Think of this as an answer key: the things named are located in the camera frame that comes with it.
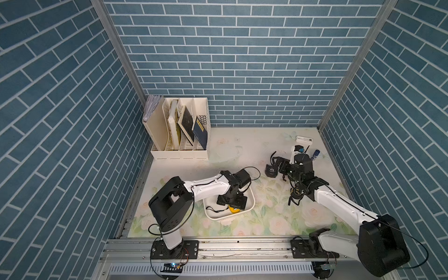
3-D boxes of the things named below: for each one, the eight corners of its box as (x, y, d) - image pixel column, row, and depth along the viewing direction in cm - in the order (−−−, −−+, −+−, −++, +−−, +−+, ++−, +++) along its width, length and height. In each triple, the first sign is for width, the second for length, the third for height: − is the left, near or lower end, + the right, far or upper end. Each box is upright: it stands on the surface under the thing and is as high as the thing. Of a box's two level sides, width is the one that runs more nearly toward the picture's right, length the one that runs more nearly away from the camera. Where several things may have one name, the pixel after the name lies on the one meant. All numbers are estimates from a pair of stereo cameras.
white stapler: (296, 142, 116) (297, 139, 114) (296, 138, 118) (297, 135, 116) (311, 145, 114) (313, 142, 112) (311, 140, 117) (312, 138, 115)
